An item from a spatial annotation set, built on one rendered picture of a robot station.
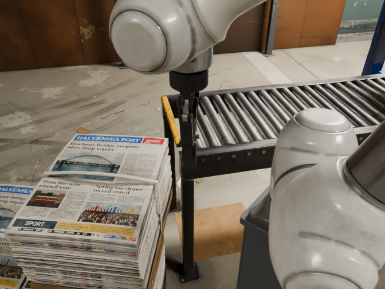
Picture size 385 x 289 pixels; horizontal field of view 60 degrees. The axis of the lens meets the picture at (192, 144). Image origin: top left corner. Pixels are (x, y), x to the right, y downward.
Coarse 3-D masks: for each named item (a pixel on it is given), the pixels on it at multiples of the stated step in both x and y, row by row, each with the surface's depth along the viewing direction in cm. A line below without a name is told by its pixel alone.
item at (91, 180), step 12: (60, 168) 86; (72, 168) 86; (84, 168) 86; (48, 180) 82; (60, 180) 82; (72, 180) 82; (84, 180) 82; (96, 180) 82; (108, 180) 82; (120, 180) 82; (132, 180) 82; (156, 192) 86; (156, 204) 86; (156, 216) 86
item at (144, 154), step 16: (80, 144) 94; (96, 144) 94; (112, 144) 94; (128, 144) 94; (144, 144) 94; (160, 144) 94; (64, 160) 88; (80, 160) 88; (96, 160) 88; (112, 160) 88; (128, 160) 88; (144, 160) 88; (160, 160) 88; (160, 176) 89; (160, 192) 90
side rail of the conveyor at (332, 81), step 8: (320, 80) 191; (328, 80) 191; (336, 80) 191; (344, 80) 191; (352, 80) 191; (360, 80) 193; (384, 80) 197; (240, 88) 183; (248, 88) 183; (256, 88) 183; (264, 88) 183; (272, 88) 183; (280, 88) 184; (288, 88) 185; (168, 96) 175; (176, 96) 175; (200, 96) 176; (208, 96) 177; (200, 104) 178; (176, 112) 178
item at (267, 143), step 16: (368, 128) 150; (240, 144) 140; (256, 144) 140; (272, 144) 140; (208, 160) 136; (224, 160) 138; (240, 160) 140; (256, 160) 142; (272, 160) 144; (192, 176) 139; (208, 176) 141
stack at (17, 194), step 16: (0, 192) 112; (16, 192) 112; (0, 208) 106; (16, 208) 106; (0, 224) 101; (0, 240) 96; (0, 256) 91; (0, 272) 88; (16, 272) 88; (160, 272) 122; (0, 288) 84; (16, 288) 84; (160, 288) 123
